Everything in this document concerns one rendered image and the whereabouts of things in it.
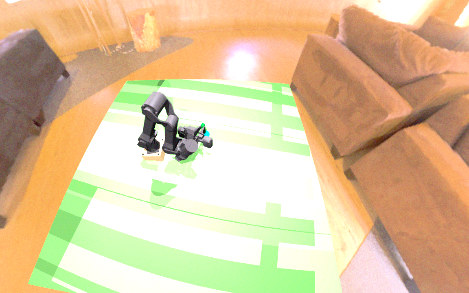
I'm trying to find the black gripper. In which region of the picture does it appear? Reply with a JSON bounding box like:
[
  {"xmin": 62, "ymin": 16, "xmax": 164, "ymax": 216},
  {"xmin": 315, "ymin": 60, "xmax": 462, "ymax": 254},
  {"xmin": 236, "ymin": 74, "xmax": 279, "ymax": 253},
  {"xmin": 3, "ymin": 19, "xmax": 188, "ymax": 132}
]
[{"xmin": 177, "ymin": 126, "xmax": 213, "ymax": 148}]

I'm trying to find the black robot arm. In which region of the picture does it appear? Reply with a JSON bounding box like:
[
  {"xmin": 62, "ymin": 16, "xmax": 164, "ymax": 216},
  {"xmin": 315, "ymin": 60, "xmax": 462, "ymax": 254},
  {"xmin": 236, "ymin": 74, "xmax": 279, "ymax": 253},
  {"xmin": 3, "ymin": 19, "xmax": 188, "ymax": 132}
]
[{"xmin": 137, "ymin": 91, "xmax": 198, "ymax": 162}]

